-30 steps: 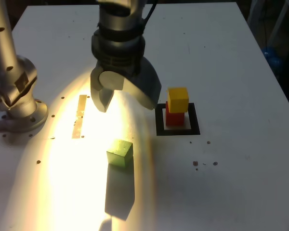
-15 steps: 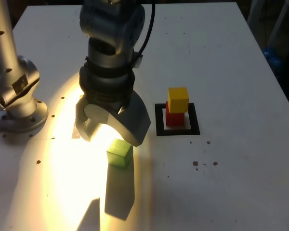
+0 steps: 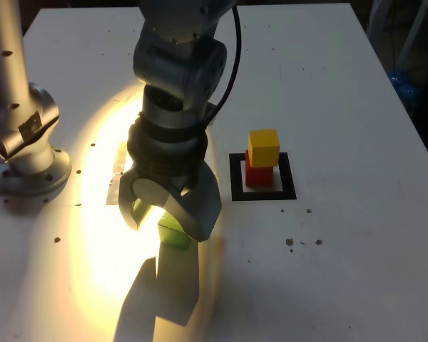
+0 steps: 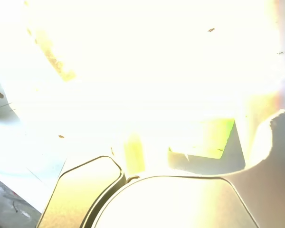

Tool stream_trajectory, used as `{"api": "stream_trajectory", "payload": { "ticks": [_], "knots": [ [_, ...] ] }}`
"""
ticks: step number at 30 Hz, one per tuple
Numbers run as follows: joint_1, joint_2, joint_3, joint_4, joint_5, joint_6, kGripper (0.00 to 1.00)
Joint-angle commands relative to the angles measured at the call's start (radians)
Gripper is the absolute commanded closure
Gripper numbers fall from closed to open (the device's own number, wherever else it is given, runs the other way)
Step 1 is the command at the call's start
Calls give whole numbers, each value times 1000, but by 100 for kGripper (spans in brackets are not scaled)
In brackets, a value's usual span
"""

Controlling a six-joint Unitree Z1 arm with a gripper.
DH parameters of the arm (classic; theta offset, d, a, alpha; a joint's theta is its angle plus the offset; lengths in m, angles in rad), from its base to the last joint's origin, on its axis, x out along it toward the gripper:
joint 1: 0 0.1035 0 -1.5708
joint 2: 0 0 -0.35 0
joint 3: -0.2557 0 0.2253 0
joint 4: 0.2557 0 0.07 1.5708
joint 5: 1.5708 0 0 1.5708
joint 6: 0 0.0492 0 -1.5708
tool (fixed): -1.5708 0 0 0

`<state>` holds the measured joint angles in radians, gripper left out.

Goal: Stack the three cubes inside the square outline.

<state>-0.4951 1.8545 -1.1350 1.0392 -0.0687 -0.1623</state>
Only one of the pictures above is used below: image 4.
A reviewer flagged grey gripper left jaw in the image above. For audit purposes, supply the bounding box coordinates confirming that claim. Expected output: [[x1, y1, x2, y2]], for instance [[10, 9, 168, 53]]
[[35, 132, 147, 228]]

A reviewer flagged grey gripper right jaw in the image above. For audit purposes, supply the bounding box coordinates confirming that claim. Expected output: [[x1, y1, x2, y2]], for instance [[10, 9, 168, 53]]
[[82, 111, 285, 228]]

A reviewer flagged green cube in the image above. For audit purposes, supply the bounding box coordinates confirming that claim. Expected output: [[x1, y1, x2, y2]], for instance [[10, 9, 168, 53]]
[[167, 117, 247, 175]]

